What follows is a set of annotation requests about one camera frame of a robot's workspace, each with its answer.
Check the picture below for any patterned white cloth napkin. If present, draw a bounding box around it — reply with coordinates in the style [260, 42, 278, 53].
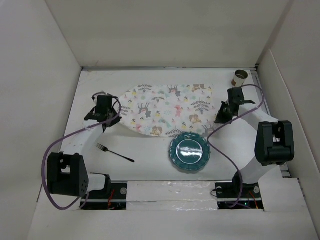
[119, 83, 219, 138]

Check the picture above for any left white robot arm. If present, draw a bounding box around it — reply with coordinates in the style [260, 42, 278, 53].
[47, 92, 121, 199]

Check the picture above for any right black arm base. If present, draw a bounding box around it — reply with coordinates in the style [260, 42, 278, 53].
[210, 181, 264, 210]

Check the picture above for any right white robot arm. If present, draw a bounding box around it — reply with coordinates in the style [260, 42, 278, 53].
[214, 87, 295, 197]

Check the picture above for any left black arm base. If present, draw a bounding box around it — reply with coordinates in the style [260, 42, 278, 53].
[79, 181, 128, 211]

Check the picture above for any brown paper cup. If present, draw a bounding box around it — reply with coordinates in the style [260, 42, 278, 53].
[231, 69, 249, 88]

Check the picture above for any black fork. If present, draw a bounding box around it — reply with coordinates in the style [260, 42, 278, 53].
[96, 143, 135, 163]

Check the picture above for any teal scalloped plate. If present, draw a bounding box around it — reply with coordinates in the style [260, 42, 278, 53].
[168, 132, 211, 172]

